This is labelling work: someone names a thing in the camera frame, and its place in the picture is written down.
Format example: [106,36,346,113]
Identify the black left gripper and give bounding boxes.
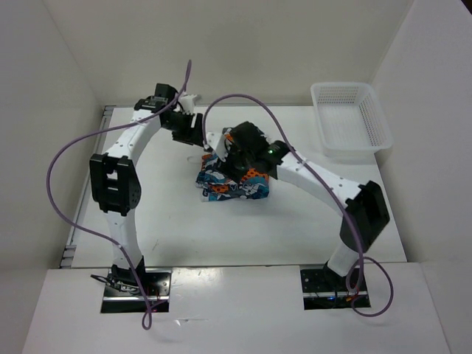
[163,111,204,148]

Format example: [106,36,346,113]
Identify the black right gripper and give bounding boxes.
[212,138,253,184]

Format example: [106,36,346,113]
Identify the colourful patterned shorts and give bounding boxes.
[195,153,270,202]

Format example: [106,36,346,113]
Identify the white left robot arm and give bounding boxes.
[89,83,203,295]

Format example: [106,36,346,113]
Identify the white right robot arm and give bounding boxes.
[211,122,390,290]

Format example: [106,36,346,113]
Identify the white plastic basket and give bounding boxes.
[310,82,393,156]

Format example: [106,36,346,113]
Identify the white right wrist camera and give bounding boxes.
[204,132,232,162]

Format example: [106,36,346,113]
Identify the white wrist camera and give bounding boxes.
[204,132,232,162]
[178,94,201,114]

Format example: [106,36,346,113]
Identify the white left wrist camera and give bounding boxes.
[178,94,201,114]

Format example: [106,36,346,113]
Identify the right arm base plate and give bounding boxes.
[300,266,371,310]

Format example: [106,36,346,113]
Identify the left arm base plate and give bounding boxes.
[95,269,172,314]

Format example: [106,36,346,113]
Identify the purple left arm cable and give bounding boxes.
[46,59,193,330]

